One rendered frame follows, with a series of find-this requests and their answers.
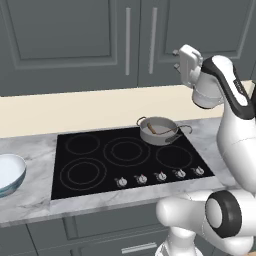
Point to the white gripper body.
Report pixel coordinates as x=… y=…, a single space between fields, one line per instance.
x=189 y=65

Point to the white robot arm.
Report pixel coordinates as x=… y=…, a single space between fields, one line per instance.
x=233 y=143

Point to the grey metal pot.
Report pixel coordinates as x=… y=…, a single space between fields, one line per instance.
x=158 y=135

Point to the grey base cabinet door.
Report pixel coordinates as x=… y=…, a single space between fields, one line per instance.
x=15 y=241

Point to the black glass hob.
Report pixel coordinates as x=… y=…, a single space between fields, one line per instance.
x=133 y=160

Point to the silver hob knob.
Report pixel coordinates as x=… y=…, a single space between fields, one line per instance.
x=121 y=182
x=199 y=170
x=161 y=176
x=180 y=173
x=141 y=179

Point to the plain grey drawer front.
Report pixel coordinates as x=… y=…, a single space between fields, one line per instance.
x=113 y=221

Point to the white bowl with blue rim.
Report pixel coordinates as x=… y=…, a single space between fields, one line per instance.
x=10 y=173

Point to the grey wall cabinet door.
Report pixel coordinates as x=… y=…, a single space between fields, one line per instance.
x=213 y=26
x=66 y=43

